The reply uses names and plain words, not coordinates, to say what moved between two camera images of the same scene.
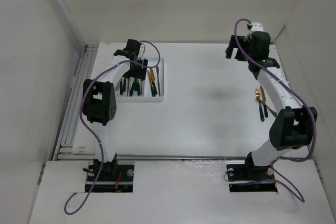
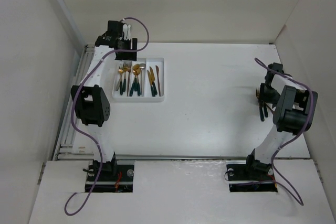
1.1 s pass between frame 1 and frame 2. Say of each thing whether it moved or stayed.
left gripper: moved
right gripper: moved
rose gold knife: stayed
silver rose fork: stayed
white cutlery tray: stayed
